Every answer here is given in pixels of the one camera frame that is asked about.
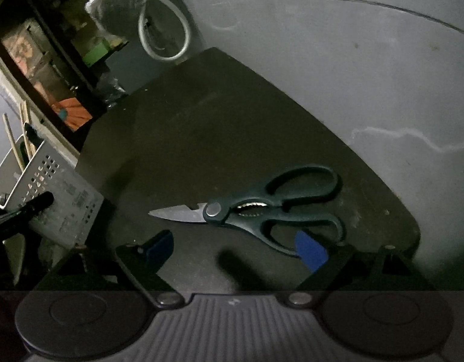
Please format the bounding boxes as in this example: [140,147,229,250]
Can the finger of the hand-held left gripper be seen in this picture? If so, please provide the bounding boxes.
[0,192,54,230]

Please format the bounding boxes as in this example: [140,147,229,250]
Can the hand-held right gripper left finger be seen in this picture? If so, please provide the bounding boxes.
[36,230,183,307]

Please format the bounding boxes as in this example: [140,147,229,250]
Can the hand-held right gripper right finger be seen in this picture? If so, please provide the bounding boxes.
[288,232,436,306]

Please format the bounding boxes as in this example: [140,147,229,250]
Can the white perforated utensil basket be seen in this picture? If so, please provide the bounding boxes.
[0,139,104,247]

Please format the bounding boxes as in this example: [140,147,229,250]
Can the wooden chopstick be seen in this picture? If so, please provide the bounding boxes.
[20,101,34,159]
[3,113,26,170]

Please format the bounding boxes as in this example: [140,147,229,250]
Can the dark handled knife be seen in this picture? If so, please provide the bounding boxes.
[24,122,44,149]

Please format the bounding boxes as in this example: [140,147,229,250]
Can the dark green kitchen scissors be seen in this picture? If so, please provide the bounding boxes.
[148,165,346,259]

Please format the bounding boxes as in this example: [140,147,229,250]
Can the dark wooden door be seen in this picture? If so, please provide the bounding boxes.
[0,0,104,140]

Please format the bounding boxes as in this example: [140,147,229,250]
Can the green box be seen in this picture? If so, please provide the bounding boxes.
[83,41,110,66]

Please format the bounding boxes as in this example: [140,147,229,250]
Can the grey cabinet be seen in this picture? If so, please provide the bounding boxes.
[104,41,176,95]

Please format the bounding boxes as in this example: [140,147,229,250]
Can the dark wooden shelf unit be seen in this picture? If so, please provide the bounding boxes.
[28,0,108,68]

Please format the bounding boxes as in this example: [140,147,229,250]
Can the hanging clear plastic bag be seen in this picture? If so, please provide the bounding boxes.
[85,0,149,42]

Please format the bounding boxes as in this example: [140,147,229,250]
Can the white flexible hose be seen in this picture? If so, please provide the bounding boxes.
[139,0,191,61]

